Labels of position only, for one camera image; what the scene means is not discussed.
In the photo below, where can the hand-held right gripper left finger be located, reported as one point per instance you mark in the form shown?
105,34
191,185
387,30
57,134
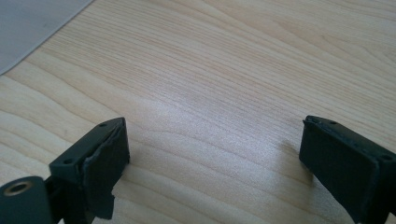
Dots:
102,161

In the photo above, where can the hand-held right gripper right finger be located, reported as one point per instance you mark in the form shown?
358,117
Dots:
342,165

